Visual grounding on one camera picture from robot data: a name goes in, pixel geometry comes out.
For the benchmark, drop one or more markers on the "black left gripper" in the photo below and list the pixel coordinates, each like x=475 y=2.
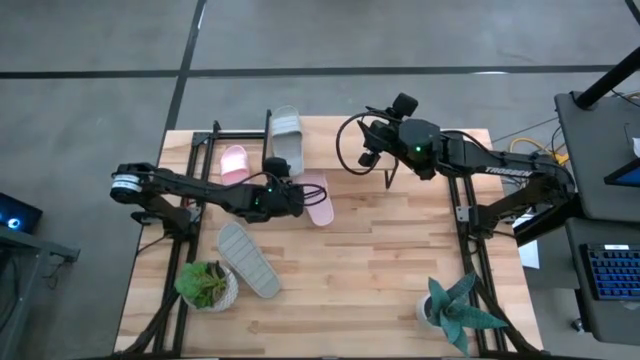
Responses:
x=277 y=202

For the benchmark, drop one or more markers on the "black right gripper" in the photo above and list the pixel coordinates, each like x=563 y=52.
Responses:
x=387 y=140

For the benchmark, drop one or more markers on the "pink rubber slide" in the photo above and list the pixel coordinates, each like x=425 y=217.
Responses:
x=234 y=165
x=320 y=215

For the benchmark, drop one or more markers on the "grey rubber slide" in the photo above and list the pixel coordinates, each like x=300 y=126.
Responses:
x=286 y=145
x=247 y=260

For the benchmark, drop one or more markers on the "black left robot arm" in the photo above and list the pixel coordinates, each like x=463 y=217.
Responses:
x=200 y=190

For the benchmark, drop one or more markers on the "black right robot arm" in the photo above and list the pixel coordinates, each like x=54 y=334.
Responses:
x=500 y=167

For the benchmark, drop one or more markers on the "green succulent in white pot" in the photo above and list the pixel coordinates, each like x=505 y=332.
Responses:
x=205 y=285

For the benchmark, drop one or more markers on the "teal plant in white pot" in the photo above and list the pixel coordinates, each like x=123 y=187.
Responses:
x=452 y=310

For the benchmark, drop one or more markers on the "white paper sheet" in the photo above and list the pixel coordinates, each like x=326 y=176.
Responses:
x=530 y=255

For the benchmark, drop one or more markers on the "grey desk with pole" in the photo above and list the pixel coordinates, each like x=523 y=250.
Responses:
x=595 y=160

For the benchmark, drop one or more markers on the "black slanted pole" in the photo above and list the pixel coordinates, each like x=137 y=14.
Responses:
x=607 y=77

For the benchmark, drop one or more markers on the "blue laptop screen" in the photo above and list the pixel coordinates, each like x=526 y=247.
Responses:
x=627 y=176

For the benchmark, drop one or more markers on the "blue backlit keyboard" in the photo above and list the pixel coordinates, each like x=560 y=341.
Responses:
x=615 y=272

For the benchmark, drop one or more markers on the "grey keyboard desk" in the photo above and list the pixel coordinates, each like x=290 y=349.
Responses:
x=600 y=320

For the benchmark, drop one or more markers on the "grey metal stand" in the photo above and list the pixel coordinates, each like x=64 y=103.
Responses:
x=30 y=245

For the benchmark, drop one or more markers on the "black computer with blue light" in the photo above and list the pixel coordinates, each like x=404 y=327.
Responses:
x=17 y=215

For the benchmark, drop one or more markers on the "wooden shelf with black frame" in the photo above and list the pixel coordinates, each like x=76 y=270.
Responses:
x=325 y=145

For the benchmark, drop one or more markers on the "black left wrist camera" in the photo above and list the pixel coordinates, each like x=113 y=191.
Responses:
x=276 y=167

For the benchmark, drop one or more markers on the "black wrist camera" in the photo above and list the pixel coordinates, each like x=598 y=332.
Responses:
x=276 y=167
x=405 y=105

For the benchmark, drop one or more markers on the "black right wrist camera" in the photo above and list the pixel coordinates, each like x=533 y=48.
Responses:
x=405 y=105

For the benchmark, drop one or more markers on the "black aluminium rig frame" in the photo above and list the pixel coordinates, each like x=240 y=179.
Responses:
x=240 y=135

